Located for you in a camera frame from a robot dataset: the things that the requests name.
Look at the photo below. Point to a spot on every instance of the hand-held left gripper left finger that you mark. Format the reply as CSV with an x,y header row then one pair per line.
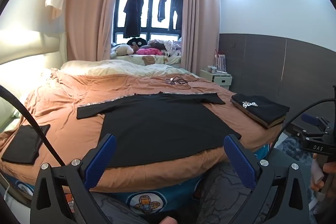
x,y
101,161

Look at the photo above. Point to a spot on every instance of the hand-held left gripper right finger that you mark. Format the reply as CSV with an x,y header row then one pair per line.
x,y
240,163

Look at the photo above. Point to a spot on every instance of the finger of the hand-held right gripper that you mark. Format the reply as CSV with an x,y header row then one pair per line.
x,y
304,132
309,119

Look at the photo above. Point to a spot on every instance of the black t-shirt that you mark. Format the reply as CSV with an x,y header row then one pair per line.
x,y
162,127

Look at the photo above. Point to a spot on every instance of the person's right hand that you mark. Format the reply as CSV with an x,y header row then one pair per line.
x,y
316,174

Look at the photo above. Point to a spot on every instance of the blue grey rug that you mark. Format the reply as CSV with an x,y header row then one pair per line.
x,y
291,146

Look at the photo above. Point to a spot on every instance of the person's grey patterned pants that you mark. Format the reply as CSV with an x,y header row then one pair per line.
x,y
223,187

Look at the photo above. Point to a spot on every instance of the blue printed bedsheet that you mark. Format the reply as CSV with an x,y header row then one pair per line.
x,y
147,200

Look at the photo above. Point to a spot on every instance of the orange blanket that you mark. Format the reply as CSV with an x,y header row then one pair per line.
x,y
71,92

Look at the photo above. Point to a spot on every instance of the folded plain black cloth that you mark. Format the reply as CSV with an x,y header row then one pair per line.
x,y
22,144

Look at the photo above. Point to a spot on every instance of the pale green nightstand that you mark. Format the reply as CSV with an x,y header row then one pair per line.
x,y
218,79

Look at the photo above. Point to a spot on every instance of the cream duvet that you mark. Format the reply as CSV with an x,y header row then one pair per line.
x,y
110,67

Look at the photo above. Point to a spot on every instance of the striped gift bag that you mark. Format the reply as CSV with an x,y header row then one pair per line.
x,y
220,61

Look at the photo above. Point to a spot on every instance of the bear print sheet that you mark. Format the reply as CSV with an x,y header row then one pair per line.
x,y
149,59

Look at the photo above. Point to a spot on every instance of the white plush toy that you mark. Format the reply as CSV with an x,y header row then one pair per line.
x,y
122,50

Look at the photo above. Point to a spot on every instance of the pink plush toy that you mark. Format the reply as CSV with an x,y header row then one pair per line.
x,y
148,51

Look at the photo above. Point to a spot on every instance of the black plush toy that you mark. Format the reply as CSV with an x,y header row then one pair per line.
x,y
136,42

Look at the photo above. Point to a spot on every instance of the brown plush toy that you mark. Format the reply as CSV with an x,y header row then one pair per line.
x,y
157,45

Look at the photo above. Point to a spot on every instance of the floral cloth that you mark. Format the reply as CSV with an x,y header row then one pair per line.
x,y
174,47

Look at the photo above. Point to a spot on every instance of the padded cream headboard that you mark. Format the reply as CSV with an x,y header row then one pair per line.
x,y
29,45

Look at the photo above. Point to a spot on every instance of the pink curtain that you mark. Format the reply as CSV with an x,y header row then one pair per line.
x,y
89,11
200,22

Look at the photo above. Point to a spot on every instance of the long dark hanging jacket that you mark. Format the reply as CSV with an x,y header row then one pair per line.
x,y
133,11

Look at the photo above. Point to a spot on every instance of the dark hanging shirt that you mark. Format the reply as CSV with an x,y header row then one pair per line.
x,y
178,10

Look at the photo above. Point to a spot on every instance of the small dark hanging garment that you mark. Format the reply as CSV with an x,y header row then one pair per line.
x,y
162,6

